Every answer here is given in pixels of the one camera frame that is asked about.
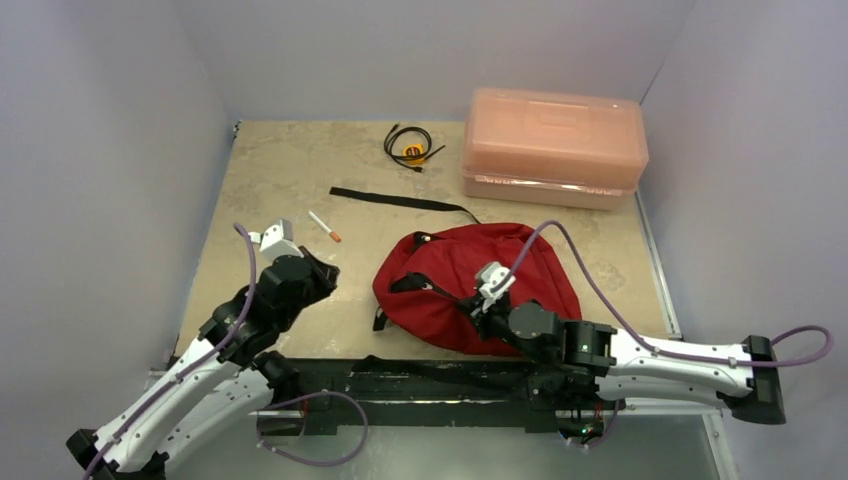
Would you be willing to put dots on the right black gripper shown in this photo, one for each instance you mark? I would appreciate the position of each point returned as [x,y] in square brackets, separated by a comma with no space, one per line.
[477,307]

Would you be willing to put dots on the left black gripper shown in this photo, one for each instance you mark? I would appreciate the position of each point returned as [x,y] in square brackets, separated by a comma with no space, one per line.
[326,274]

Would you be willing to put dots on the red student backpack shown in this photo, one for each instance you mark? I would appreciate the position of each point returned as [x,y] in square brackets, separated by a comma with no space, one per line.
[425,277]

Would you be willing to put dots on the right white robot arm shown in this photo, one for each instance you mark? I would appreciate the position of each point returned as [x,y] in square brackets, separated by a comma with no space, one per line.
[598,359]

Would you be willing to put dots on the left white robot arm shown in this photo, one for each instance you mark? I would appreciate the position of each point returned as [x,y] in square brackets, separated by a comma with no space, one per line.
[227,371]

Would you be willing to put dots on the white orange pen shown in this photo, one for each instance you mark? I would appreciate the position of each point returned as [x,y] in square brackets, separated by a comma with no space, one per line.
[324,227]

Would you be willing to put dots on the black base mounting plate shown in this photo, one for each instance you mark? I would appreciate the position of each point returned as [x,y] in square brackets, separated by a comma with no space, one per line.
[406,393]

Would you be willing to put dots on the translucent orange plastic box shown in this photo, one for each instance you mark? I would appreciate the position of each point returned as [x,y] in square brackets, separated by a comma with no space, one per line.
[553,149]

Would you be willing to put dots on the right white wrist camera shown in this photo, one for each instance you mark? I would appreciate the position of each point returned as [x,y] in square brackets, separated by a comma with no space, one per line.
[494,280]

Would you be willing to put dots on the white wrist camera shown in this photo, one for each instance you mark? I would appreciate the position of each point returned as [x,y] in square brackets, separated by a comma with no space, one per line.
[276,240]
[494,280]

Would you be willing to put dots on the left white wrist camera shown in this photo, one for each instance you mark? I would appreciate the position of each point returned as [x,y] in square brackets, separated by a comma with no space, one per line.
[276,240]

